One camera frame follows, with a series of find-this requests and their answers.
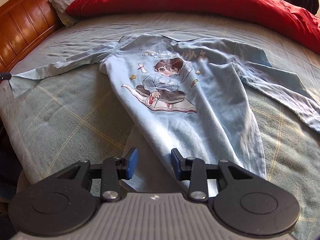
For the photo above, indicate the dark cloth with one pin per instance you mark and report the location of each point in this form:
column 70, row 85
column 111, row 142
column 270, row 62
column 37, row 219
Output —
column 10, row 170

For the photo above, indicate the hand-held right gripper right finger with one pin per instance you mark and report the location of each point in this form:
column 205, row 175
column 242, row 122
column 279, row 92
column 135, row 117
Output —
column 176, row 166

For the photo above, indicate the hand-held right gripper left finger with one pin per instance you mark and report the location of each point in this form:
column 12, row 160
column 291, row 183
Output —
column 132, row 165

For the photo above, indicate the grey pillow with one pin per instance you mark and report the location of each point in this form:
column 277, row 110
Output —
column 62, row 7

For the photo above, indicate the wooden bed headboard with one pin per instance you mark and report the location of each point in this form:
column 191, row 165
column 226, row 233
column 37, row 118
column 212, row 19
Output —
column 22, row 22

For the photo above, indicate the red duvet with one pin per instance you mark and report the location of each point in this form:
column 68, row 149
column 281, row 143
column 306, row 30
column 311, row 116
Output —
column 187, row 2

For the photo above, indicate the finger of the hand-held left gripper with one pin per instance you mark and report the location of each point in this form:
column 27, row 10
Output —
column 5, row 76

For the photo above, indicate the light blue printed shirt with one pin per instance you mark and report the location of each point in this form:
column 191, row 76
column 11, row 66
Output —
column 212, row 120

